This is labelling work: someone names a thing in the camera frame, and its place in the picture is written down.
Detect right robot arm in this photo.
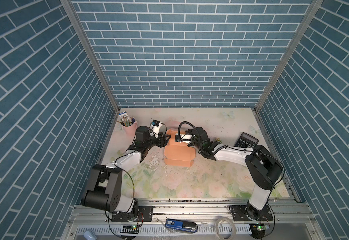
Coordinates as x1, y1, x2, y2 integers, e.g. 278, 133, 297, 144
176, 127, 284, 211

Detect left controller board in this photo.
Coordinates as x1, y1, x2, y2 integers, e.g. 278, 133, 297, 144
120, 225, 140, 240

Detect black Dexin desk calculator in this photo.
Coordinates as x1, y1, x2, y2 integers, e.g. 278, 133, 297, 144
234, 133, 259, 149

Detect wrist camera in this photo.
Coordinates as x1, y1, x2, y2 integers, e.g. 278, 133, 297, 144
150, 120, 164, 138
175, 134, 193, 144

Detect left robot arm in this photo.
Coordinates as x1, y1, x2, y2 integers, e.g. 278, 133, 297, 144
81, 126, 171, 218

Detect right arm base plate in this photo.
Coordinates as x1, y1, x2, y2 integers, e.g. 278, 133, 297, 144
228, 204, 274, 222

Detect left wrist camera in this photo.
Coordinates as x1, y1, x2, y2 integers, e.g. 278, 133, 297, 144
150, 120, 164, 138

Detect pink paper box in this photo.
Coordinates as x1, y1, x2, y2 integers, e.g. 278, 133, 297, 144
164, 129, 196, 168

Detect right controller board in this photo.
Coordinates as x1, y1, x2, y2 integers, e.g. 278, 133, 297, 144
249, 224, 266, 240

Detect blue handheld device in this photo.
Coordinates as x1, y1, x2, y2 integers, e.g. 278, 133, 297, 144
165, 219, 198, 234

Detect pens in cup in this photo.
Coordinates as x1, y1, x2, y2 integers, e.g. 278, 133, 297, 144
118, 112, 133, 127

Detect coiled white cable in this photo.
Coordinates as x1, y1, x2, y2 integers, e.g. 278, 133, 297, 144
214, 215, 236, 240

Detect light blue object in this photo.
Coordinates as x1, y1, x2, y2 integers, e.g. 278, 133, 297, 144
83, 229, 97, 240

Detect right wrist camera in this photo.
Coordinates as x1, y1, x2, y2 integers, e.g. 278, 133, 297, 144
175, 134, 193, 144

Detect pink pen holder cup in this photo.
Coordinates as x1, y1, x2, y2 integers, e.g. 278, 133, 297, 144
122, 118, 138, 137

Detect controller board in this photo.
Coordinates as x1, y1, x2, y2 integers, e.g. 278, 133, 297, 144
120, 225, 140, 240
249, 224, 266, 240

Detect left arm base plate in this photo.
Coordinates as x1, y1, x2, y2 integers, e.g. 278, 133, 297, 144
111, 206, 153, 223

